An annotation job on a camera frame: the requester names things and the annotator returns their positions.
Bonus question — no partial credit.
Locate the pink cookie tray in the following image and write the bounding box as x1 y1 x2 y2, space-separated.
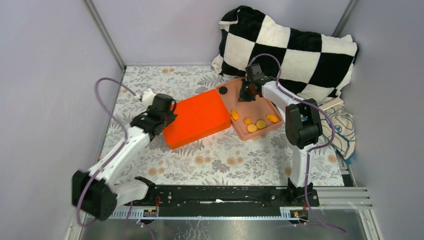
215 77 284 141

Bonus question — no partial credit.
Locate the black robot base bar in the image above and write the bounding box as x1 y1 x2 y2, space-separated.
133 185 320 218

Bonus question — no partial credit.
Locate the cream blue printed cloth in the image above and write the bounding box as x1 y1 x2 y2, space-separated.
320 97 356 165

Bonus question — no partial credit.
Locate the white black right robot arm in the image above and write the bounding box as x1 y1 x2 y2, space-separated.
239 63 323 206

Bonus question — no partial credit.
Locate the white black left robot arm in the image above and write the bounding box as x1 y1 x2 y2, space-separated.
71 89 177 221

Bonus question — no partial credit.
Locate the round yellow biscuit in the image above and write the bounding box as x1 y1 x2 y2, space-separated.
255 119 267 130
246 124 258 133

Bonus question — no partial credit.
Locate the black sandwich cookie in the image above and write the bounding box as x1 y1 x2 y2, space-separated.
218 86 228 95

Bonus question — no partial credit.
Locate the swirl butter cookie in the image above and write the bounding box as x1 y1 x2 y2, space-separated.
243 117 252 125

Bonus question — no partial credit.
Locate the floral tablecloth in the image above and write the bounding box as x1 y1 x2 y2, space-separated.
100 65 345 187

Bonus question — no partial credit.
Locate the orange fish-shaped cookie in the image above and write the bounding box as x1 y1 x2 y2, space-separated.
230 109 240 121
266 114 279 123

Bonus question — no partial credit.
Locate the black white checkered pillow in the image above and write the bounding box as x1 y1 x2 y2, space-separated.
211 5 359 103

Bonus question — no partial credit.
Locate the orange box lid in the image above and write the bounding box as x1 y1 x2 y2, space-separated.
162 89 232 150

